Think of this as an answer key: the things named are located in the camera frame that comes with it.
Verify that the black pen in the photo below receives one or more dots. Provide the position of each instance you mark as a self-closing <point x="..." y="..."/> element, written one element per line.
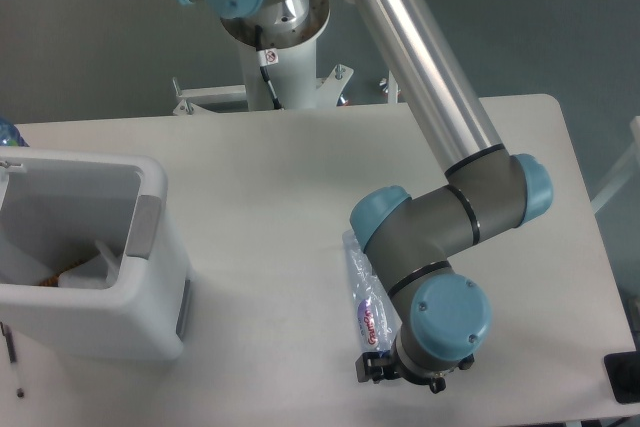
<point x="13" y="359"/>

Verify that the white levelling foot bracket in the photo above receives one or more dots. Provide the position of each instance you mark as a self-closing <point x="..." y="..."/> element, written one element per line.
<point x="390" y="88"/>

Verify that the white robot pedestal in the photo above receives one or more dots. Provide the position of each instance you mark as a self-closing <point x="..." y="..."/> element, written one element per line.
<point x="277" y="49"/>

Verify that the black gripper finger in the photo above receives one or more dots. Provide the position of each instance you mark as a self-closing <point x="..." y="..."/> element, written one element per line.
<point x="375" y="367"/>

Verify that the black device at table edge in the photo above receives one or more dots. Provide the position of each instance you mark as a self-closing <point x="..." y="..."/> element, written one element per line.
<point x="623" y="372"/>

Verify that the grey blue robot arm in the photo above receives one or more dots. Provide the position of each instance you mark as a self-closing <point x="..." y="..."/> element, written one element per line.
<point x="476" y="189"/>

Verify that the white trash can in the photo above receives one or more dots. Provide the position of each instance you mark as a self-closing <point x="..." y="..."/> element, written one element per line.
<point x="54" y="206"/>

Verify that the blue bottle at left edge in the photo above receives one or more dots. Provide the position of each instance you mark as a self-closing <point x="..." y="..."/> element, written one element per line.
<point x="10" y="135"/>

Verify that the colourful trash in bin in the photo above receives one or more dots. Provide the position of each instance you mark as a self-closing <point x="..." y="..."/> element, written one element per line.
<point x="53" y="280"/>

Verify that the white paper tissue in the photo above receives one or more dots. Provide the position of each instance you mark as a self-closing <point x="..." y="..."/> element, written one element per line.
<point x="98" y="273"/>

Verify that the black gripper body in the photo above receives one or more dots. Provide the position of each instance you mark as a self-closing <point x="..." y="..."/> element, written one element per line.
<point x="434" y="380"/>

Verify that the clear plastic water bottle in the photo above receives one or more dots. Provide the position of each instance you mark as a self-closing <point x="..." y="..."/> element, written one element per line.
<point x="374" y="314"/>

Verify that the white frame at right edge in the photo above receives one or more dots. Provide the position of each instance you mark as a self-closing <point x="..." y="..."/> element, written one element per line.
<point x="619" y="173"/>

